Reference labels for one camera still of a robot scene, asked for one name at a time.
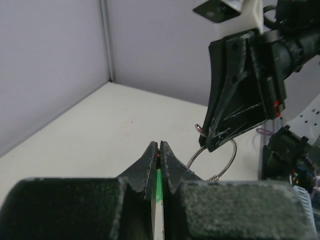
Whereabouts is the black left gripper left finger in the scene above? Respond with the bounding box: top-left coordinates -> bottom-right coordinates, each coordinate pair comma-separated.
0,142 -> 158,240

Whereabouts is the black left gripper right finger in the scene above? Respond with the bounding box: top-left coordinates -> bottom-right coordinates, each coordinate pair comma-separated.
159,141 -> 317,240

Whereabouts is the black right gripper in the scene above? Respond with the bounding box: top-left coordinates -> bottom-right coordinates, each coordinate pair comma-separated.
199,29 -> 304,152

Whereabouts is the key with green tag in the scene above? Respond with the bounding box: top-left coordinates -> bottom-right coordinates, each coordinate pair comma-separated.
153,149 -> 165,240

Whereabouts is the silver keyring with keys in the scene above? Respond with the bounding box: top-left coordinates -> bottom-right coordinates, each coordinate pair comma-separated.
186,139 -> 238,182

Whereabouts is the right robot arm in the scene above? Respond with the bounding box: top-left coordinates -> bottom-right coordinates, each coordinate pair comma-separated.
193,0 -> 320,193

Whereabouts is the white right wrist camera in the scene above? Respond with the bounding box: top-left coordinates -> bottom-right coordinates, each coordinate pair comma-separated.
193,0 -> 264,37

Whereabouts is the white slotted cable duct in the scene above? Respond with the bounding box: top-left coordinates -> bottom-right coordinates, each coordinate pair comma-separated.
293,185 -> 315,226

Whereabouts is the left aluminium frame post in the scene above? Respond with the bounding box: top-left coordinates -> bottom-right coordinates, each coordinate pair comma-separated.
98,0 -> 115,83

